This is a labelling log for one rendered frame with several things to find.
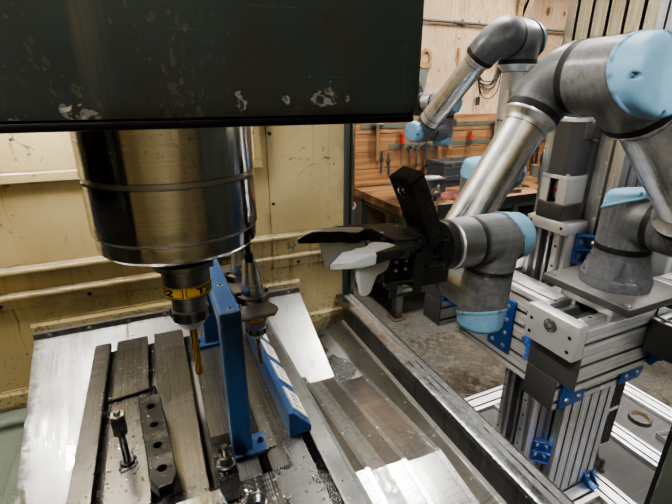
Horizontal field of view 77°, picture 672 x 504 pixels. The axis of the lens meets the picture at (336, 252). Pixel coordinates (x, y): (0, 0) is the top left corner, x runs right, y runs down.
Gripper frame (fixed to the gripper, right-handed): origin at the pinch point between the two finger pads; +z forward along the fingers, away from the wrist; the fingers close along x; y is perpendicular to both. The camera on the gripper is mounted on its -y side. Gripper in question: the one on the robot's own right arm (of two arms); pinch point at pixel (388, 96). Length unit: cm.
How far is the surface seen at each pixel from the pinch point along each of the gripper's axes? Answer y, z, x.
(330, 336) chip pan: 86, -16, -56
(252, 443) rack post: 51, -72, -116
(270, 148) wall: 8, -5, -63
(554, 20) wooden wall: -24, 75, 287
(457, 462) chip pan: 82, -88, -69
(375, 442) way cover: 72, -76, -86
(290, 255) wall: 48, -7, -64
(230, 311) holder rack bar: 20, -71, -113
